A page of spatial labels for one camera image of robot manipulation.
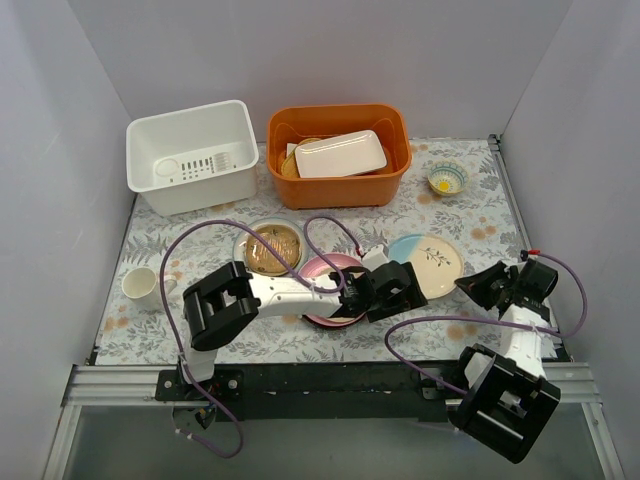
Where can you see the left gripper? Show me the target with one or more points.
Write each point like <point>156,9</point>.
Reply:
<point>400,288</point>

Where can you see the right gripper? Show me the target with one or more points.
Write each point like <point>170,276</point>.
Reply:
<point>498,285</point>

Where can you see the blue and cream plate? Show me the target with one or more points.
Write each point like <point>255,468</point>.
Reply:
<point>436,262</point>

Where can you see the pink plate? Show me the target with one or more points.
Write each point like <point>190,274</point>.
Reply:
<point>318,267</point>

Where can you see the brown glossy small plate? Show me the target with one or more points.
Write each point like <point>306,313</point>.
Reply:
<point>283,239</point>

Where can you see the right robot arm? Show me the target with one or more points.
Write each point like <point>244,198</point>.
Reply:
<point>509,399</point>

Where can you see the tan round plate in bin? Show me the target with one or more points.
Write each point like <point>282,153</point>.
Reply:
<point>288,167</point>

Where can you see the orange plastic bin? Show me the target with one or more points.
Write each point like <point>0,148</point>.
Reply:
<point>294,124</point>

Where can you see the white plastic bin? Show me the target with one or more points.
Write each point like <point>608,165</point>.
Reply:
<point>193,158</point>

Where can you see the floral table mat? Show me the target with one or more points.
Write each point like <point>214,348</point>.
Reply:
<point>478,222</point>

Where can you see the patterned small bowl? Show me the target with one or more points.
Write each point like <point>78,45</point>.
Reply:
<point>448,177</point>

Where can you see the white rectangular tray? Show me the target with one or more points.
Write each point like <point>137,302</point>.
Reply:
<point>344,155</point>

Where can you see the white ceramic mug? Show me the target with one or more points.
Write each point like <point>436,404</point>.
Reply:
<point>142,286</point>

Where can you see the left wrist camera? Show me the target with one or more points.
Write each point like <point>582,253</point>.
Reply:
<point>376,257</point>

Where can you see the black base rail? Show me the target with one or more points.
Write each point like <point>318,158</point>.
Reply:
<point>365,390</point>

